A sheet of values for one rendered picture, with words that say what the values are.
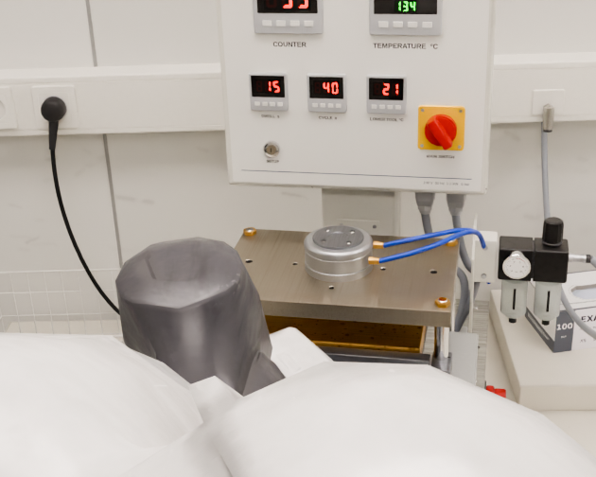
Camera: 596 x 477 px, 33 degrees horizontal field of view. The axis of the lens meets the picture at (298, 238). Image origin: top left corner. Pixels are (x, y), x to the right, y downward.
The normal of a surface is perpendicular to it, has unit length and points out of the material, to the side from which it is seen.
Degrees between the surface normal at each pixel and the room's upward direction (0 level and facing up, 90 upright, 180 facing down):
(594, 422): 0
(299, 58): 90
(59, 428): 24
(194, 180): 90
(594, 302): 6
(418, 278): 0
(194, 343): 47
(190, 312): 57
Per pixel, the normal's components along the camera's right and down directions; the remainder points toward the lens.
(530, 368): -0.04, -0.90
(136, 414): 0.68, -0.72
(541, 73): -0.03, 0.44
